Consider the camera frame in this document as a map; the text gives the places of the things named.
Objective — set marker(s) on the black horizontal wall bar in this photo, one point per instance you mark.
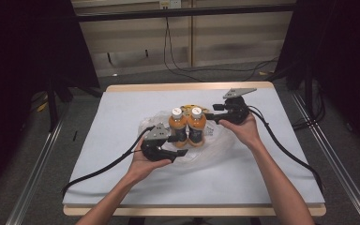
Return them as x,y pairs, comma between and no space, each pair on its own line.
184,12

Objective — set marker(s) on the translucent white plastic bag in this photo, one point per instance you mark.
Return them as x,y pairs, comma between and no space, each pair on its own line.
214,146

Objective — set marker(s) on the white wall outlet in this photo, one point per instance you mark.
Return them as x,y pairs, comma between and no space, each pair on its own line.
170,3

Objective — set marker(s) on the aluminium floor rail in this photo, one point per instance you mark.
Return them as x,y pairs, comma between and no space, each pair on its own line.
34,175
334,162

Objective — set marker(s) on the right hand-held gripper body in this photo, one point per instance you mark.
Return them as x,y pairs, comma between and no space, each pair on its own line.
236,111

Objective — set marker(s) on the person's right hand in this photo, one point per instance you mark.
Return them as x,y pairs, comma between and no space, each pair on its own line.
245,131

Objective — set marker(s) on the person's left hand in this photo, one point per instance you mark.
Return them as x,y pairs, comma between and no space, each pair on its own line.
143,164

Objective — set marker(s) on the orange juice bottle white cap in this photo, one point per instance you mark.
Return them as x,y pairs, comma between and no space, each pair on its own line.
178,126
197,126

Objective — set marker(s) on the black metal stand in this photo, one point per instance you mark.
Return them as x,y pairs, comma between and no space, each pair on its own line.
307,87
52,103

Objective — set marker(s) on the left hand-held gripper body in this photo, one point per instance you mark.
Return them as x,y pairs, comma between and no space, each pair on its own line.
154,146

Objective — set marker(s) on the dark curtain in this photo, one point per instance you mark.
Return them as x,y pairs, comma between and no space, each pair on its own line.
18,78
343,62

